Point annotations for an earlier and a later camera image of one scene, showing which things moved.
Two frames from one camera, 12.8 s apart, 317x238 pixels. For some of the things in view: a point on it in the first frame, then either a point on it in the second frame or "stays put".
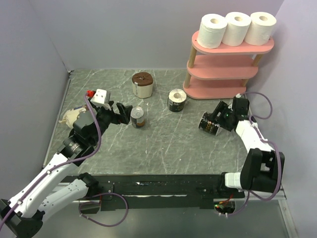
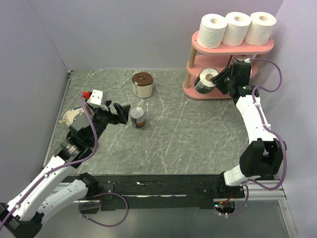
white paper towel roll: [212, 30] stays put
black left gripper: [117, 118] stays put
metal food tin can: [137, 117] stays put
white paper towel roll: [259, 30] stays put
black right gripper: [222, 107] -> [217, 79]
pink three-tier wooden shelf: [223, 72] stays put
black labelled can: [176, 99] -> [203, 84]
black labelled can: [207, 123] -> [227, 73]
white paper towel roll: [235, 30] stays put
